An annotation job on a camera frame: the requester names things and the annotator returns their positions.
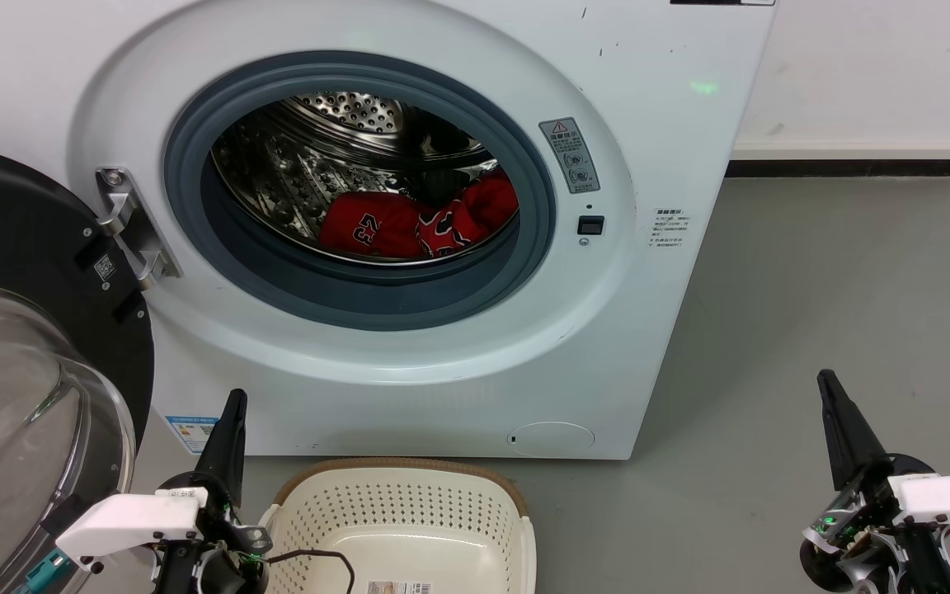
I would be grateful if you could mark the white front-load washing machine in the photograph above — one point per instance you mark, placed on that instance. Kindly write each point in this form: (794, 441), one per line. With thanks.
(458, 379)

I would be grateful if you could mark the round white filter cover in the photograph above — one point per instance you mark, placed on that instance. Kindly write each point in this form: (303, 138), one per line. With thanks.
(551, 439)

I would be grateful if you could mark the cream perforated laundry basket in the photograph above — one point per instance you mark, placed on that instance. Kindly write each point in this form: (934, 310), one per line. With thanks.
(401, 511)

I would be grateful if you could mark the white QR code sticker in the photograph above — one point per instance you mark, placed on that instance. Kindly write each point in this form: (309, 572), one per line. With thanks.
(105, 267)

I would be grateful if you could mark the grey warning sticker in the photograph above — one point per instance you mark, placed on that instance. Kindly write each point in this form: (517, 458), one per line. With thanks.
(570, 155)

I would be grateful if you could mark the white and black baseboard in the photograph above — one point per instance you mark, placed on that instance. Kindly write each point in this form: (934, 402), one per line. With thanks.
(854, 158)

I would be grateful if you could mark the red basketball jersey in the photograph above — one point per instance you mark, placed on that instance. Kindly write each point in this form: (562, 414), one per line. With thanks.
(384, 231)

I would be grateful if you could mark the blue energy label sticker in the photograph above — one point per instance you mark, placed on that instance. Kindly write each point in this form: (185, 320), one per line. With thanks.
(190, 433)

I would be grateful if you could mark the printed label with barcode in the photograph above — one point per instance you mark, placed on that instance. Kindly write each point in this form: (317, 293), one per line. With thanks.
(399, 588)

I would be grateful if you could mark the black door lock slot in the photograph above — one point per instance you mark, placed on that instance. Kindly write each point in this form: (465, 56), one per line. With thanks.
(591, 225)

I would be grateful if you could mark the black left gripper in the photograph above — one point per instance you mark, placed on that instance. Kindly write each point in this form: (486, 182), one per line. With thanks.
(223, 569)

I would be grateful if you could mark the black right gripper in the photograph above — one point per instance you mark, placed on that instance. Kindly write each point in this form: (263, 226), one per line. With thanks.
(854, 528)

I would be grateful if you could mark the stainless steel washing machine drum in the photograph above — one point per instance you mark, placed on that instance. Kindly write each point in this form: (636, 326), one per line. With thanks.
(277, 173)

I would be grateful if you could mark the black glass washer door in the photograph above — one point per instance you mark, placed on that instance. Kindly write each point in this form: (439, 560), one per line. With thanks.
(21, 239)

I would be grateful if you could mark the small printed text label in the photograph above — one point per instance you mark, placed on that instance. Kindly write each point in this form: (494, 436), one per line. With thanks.
(670, 228)

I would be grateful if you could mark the grey rubber door gasket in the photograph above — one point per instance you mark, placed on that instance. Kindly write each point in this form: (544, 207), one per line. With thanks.
(359, 297)

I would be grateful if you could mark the silver metal door hinge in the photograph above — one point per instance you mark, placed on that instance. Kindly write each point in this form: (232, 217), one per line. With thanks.
(133, 227)

